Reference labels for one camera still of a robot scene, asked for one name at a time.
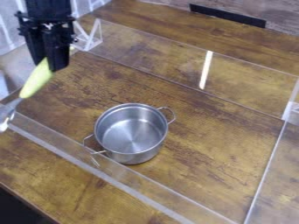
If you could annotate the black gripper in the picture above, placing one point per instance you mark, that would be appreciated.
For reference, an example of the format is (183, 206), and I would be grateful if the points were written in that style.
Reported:
(57, 23)

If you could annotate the green handled metal spoon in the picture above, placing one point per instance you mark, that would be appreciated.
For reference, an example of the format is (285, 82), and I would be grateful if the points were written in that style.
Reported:
(39, 78)

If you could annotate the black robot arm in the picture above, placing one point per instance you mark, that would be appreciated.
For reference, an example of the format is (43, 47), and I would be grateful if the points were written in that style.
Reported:
(49, 5)

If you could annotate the clear acrylic triangular stand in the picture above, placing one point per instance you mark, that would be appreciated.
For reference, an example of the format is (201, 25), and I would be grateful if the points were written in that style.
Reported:
(87, 40)

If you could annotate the stainless steel pot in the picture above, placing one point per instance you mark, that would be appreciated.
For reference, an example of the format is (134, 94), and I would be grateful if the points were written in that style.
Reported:
(131, 131)

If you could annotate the black bar in background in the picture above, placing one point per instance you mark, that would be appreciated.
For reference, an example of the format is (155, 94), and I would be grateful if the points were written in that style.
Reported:
(229, 15)

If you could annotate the clear acrylic enclosure wall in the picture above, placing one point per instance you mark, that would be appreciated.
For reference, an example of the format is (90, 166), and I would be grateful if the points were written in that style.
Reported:
(165, 199)

